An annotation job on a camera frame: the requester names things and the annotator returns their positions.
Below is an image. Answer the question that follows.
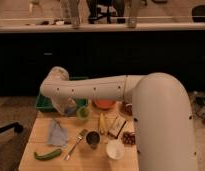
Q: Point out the black chair base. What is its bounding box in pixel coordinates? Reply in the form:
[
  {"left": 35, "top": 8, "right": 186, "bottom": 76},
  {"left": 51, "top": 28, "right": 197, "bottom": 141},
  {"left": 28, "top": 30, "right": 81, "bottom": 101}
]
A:
[{"left": 0, "top": 122, "right": 24, "bottom": 134}]

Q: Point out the blue sponge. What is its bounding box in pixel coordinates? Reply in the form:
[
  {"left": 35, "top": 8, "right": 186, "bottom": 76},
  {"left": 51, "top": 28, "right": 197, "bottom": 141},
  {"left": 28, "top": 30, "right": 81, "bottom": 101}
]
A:
[{"left": 64, "top": 107, "right": 77, "bottom": 116}]

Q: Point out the dark metal cup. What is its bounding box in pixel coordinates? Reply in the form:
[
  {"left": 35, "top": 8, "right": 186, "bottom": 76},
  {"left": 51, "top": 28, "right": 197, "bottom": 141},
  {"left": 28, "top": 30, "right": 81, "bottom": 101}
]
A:
[{"left": 86, "top": 131, "right": 100, "bottom": 149}]

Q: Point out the bunch of dark grapes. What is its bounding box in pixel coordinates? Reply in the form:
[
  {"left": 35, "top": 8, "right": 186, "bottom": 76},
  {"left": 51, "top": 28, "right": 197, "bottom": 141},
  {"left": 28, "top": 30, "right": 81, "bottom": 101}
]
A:
[{"left": 122, "top": 132, "right": 135, "bottom": 145}]

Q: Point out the red bowl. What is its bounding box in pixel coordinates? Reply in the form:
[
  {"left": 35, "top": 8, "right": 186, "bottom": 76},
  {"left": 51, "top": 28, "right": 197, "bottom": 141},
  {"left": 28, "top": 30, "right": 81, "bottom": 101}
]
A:
[{"left": 93, "top": 100, "right": 116, "bottom": 110}]

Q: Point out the metal fork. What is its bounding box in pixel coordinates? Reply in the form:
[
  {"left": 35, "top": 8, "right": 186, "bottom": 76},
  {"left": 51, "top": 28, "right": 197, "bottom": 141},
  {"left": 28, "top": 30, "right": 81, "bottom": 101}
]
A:
[{"left": 64, "top": 129, "right": 88, "bottom": 160}]

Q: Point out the dark brown bowl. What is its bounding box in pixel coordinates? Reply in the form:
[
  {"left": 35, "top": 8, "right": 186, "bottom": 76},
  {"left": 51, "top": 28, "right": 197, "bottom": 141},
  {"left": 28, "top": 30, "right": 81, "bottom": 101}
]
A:
[{"left": 121, "top": 102, "right": 132, "bottom": 115}]

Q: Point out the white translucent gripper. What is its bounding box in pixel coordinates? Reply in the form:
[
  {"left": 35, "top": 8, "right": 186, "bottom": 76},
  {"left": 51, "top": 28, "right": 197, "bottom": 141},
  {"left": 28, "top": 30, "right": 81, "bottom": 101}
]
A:
[{"left": 51, "top": 98, "right": 77, "bottom": 116}]

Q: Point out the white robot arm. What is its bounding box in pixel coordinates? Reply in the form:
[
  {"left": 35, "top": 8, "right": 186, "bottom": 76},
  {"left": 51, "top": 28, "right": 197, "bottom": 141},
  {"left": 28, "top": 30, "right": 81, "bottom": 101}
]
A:
[{"left": 40, "top": 67, "right": 199, "bottom": 171}]

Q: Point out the white paper cup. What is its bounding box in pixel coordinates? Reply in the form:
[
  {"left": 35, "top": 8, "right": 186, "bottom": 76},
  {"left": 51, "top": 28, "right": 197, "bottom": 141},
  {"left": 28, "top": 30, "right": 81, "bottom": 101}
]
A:
[{"left": 106, "top": 140, "right": 125, "bottom": 160}]

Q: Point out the brown snack box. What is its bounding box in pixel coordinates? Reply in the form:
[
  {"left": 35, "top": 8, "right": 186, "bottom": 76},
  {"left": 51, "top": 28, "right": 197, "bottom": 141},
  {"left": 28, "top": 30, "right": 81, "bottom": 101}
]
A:
[{"left": 108, "top": 116, "right": 126, "bottom": 138}]

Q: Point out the small green bowl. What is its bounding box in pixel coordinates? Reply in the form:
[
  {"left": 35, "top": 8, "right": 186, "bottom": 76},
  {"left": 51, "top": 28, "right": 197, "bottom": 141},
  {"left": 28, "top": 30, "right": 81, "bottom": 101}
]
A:
[{"left": 76, "top": 106, "right": 89, "bottom": 121}]

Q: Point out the light blue cloth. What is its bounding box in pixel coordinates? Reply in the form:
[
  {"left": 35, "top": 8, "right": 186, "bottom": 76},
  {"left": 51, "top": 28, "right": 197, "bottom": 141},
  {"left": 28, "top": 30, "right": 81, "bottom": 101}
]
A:
[{"left": 47, "top": 119, "right": 67, "bottom": 147}]

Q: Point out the green plastic tray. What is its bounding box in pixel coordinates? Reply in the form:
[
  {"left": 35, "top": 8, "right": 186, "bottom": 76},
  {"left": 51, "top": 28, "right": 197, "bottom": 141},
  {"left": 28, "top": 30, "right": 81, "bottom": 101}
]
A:
[{"left": 34, "top": 76, "right": 90, "bottom": 113}]

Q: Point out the black office chair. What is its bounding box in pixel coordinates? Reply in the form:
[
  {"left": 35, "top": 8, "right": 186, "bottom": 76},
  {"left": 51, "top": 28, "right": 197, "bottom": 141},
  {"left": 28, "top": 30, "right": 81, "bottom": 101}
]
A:
[{"left": 85, "top": 0, "right": 127, "bottom": 24}]

